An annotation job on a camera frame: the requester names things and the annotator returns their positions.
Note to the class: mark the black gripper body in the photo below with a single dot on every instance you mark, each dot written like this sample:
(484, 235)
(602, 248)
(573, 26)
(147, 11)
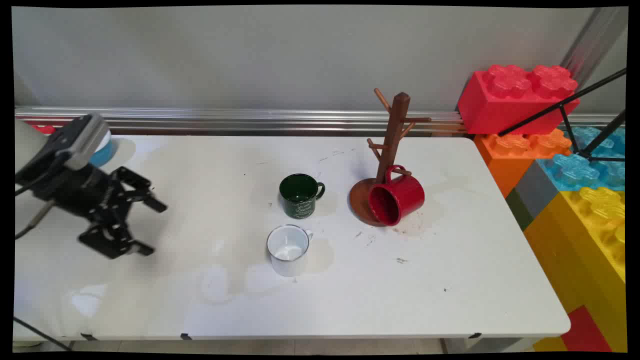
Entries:
(80, 192)

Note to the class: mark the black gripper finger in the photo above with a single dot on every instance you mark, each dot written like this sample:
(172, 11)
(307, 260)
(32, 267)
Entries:
(112, 240)
(137, 192)

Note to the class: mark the red ceramic mug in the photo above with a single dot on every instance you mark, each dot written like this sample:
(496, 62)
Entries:
(402, 197)

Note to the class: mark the blue and white bowl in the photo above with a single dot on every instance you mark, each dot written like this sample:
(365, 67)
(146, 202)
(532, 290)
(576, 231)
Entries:
(102, 156)

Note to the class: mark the small red object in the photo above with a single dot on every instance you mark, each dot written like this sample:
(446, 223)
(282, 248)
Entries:
(45, 129)

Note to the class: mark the dark green enamel mug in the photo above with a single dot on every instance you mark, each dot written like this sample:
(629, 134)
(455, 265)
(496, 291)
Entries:
(299, 202)

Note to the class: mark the white enamel mug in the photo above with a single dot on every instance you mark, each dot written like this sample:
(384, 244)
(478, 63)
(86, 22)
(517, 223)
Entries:
(287, 260)

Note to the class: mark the brown wooden mug tree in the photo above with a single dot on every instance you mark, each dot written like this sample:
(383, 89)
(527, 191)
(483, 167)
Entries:
(395, 130)

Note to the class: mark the orange toy brick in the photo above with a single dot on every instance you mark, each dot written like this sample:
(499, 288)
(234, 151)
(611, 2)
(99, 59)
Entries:
(505, 165)

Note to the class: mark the dark green toy brick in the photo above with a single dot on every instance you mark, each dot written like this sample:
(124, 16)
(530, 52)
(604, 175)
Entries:
(519, 210)

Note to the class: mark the blue toy brick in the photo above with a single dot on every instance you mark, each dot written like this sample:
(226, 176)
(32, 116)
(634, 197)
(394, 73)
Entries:
(570, 172)

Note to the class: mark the black tripod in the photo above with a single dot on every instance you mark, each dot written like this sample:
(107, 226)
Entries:
(570, 117)

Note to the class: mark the yellow toy brick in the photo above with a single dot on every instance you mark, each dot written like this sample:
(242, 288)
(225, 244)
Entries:
(575, 250)

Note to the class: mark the low red toy brick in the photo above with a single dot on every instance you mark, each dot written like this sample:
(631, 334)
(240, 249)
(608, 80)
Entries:
(585, 330)

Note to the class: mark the aluminium rail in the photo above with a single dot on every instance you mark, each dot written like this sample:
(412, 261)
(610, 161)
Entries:
(250, 120)

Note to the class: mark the slanted aluminium post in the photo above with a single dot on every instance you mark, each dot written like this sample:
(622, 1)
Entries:
(592, 40)

